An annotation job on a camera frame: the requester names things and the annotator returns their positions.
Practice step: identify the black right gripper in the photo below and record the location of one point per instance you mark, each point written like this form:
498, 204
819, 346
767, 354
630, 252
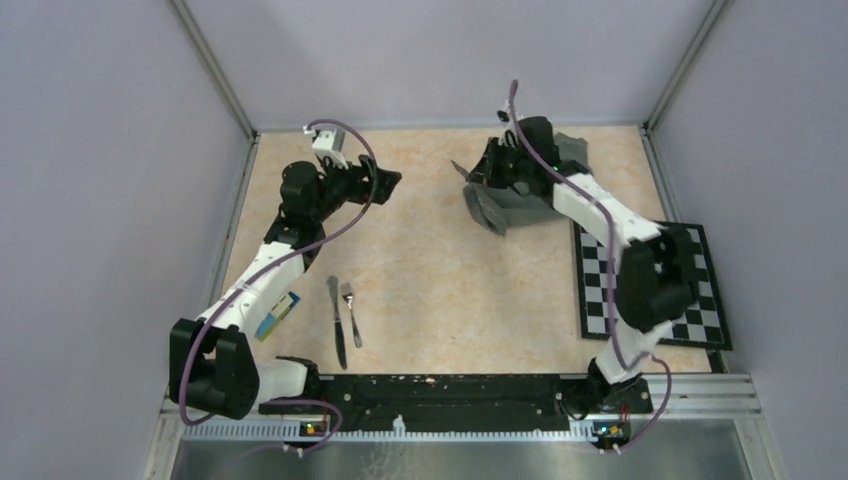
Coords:
486, 171

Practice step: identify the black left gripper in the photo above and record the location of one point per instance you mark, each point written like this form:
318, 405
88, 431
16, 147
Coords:
355, 175

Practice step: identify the grey cloth napkin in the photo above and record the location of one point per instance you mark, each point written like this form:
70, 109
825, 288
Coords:
501, 209

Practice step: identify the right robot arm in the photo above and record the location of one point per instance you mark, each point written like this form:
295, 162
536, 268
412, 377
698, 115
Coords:
650, 268

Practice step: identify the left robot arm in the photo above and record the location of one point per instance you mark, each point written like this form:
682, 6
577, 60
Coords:
212, 371

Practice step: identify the silver table knife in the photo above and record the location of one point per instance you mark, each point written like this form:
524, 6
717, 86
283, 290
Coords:
340, 346

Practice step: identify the silver fork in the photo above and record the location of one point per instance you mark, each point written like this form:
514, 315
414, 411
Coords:
348, 296

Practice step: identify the colourful card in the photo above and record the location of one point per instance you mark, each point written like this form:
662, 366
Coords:
276, 314

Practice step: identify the black white checkerboard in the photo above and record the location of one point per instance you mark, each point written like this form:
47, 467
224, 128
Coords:
703, 324

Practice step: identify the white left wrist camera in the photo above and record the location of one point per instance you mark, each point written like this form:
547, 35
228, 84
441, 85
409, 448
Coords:
327, 146

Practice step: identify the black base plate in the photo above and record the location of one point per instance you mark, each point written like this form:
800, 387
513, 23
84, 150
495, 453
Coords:
473, 403

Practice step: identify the aluminium frame rail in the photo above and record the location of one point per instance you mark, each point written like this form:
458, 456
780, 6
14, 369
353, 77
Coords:
679, 397

